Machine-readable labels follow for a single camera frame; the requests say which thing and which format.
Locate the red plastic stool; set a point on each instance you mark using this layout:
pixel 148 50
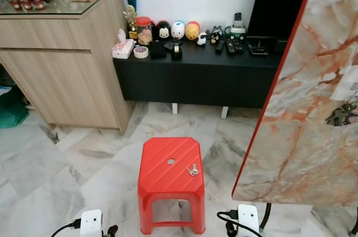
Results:
pixel 168 181

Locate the black tv console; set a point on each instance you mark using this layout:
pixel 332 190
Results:
pixel 196 80

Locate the small gold trophy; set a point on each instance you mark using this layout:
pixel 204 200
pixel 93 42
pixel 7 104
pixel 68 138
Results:
pixel 131 24

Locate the black pouch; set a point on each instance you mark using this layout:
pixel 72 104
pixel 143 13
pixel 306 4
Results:
pixel 158 50

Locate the red lid snack jar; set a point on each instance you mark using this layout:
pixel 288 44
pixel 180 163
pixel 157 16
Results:
pixel 144 31

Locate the white paper label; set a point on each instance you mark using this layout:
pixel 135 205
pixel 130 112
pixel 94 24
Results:
pixel 348 83

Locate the black tape dispenser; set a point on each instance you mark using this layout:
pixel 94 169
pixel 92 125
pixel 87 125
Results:
pixel 177 51

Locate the black tv stand base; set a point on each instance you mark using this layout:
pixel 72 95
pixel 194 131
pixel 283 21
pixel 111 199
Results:
pixel 262 47

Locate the black mouse plush toy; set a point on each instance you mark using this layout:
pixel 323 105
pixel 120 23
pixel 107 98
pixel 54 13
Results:
pixel 163 30

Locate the black table leg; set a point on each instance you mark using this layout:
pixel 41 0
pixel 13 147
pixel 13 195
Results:
pixel 266 216
pixel 354 228

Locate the black white figurine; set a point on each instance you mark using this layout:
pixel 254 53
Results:
pixel 216 34

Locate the small red cup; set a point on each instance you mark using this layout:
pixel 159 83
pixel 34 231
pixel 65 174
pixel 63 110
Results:
pixel 38 4
pixel 15 4
pixel 26 4

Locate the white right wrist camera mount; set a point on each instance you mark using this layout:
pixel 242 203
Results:
pixel 248 220

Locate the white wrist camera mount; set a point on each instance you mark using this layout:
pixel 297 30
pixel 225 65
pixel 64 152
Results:
pixel 91 224
pixel 248 220

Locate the light wood cabinet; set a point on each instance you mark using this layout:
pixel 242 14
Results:
pixel 61 75

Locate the marble pattern folding table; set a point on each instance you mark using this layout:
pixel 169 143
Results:
pixel 313 153

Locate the green shopping bag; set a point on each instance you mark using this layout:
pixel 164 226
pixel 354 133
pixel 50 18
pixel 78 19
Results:
pixel 11 111

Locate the pink white tissue box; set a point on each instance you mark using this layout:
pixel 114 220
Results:
pixel 122 48

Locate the small panda figurine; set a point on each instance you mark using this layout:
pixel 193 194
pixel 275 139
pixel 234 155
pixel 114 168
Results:
pixel 202 38

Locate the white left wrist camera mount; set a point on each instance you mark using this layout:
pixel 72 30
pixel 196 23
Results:
pixel 91 224

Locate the white plush toy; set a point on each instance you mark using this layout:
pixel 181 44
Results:
pixel 178 29

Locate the slim black remote control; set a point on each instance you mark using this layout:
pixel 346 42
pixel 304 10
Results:
pixel 220 46

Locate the yellow plush toy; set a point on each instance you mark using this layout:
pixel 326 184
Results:
pixel 192 31

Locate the small silver keys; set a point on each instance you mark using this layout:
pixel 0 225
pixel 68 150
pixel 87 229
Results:
pixel 193 169

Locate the dark key bunch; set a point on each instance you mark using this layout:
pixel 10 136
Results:
pixel 339 115

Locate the white tape roll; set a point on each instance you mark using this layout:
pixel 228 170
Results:
pixel 137 52

